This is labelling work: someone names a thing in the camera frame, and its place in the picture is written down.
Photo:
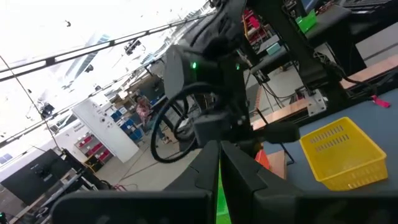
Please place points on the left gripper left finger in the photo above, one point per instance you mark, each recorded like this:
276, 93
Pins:
202, 174

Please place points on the rack of red bins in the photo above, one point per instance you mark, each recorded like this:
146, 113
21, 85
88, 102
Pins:
93, 149

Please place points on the person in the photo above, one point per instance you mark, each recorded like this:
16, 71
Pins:
143, 109

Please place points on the wooden board on rack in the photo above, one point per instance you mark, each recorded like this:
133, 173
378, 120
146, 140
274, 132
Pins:
276, 165

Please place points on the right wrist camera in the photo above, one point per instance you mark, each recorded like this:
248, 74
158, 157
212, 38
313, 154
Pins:
211, 129

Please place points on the yellow plastic basket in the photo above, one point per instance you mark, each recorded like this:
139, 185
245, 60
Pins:
342, 161

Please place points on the green plastic bin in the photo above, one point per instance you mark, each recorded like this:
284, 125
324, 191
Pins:
306, 21

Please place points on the rack of blue bins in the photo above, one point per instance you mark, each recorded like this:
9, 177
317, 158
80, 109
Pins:
133, 135

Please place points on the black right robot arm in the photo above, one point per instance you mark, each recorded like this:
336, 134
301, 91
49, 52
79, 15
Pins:
211, 31

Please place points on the teal box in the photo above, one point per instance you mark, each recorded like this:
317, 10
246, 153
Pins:
273, 48

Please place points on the white corner bracket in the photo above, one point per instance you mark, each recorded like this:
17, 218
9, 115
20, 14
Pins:
315, 102

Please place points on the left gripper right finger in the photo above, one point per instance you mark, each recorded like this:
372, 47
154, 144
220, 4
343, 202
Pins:
242, 186

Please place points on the white pillar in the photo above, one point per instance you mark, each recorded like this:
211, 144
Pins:
105, 133

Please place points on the green plastic basket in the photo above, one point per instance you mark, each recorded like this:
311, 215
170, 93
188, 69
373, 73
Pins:
222, 199

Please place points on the red plastic basket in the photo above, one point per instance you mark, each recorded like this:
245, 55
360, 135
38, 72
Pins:
262, 159

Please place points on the black monitor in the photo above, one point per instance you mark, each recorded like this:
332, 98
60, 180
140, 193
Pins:
31, 177

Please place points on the black desk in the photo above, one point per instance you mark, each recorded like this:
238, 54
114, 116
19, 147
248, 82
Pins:
332, 17

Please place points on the pink tag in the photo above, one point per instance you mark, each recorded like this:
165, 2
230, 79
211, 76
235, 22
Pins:
381, 102

